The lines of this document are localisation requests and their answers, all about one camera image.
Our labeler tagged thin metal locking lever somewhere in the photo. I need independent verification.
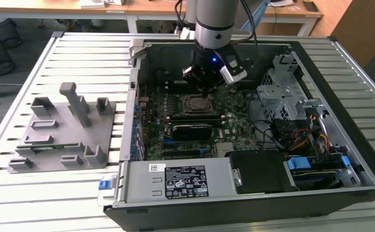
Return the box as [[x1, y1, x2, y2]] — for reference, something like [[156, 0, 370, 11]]
[[187, 108, 216, 114]]

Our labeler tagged CPU socket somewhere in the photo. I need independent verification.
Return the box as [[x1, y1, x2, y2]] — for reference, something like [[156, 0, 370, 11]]
[[181, 93, 215, 114]]

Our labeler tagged black RAM slot bank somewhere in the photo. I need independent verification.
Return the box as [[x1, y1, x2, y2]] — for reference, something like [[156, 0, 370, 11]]
[[169, 115, 224, 127], [165, 81, 188, 95]]

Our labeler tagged green motherboard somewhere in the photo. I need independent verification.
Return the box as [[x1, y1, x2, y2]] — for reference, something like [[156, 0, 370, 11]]
[[135, 82, 263, 161]]

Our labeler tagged black graphics card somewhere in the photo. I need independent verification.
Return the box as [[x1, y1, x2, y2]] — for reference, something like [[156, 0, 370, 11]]
[[171, 123, 214, 141]]

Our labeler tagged silver perforated drive cage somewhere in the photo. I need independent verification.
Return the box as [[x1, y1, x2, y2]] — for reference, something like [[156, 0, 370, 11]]
[[256, 54, 323, 121]]

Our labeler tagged silver chipset heatsink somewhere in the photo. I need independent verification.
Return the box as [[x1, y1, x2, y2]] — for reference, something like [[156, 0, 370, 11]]
[[215, 142, 236, 157]]

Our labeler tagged black expansion slot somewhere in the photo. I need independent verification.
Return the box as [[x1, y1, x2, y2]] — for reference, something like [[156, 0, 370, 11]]
[[163, 149, 215, 159]]

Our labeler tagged blue disk carrier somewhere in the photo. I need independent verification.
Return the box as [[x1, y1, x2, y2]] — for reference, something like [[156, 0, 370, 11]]
[[286, 156, 312, 173]]

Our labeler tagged grey power supply with label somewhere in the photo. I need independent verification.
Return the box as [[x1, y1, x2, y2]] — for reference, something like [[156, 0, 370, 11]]
[[116, 158, 243, 203]]

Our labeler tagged white box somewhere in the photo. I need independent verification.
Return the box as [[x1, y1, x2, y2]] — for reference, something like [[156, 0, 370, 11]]
[[80, 0, 107, 10]]

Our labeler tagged grey plastic parts rack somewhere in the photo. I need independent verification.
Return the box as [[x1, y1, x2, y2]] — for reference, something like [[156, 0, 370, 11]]
[[6, 82, 117, 174]]

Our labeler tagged green RAM stick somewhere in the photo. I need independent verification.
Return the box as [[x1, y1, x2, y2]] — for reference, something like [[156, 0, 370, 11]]
[[16, 143, 79, 150]]

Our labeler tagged black open PC case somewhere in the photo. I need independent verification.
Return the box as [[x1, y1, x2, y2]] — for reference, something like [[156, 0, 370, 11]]
[[103, 38, 375, 232]]

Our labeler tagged wooden cabinet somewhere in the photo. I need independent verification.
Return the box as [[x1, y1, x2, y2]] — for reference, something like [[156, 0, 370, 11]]
[[310, 0, 375, 71]]

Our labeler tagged silver disk bay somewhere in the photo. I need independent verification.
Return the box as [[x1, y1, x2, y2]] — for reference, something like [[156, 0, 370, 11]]
[[282, 154, 364, 191]]

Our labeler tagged small black mesh bin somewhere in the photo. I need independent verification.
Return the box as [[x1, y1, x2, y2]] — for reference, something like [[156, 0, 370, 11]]
[[0, 18, 23, 49]]

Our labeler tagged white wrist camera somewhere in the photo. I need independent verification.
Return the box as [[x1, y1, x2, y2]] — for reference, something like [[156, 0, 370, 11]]
[[219, 54, 256, 85]]

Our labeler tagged wooden desk white frame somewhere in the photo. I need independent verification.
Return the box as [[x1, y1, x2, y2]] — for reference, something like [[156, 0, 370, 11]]
[[125, 0, 324, 37], [0, 0, 131, 21]]

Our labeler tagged coloured wire bundle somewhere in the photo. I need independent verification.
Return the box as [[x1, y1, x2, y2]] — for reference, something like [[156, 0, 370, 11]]
[[290, 115, 332, 155]]

